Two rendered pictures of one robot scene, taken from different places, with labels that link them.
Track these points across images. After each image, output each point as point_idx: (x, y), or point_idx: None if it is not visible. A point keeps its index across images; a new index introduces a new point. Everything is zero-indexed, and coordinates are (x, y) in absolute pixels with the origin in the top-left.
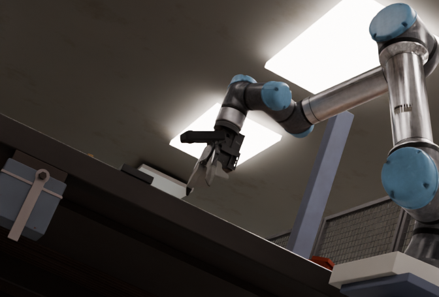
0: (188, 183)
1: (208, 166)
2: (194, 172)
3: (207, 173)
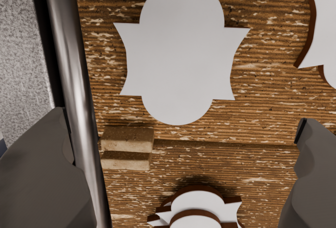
0: (318, 133)
1: (52, 168)
2: (325, 183)
3: (42, 121)
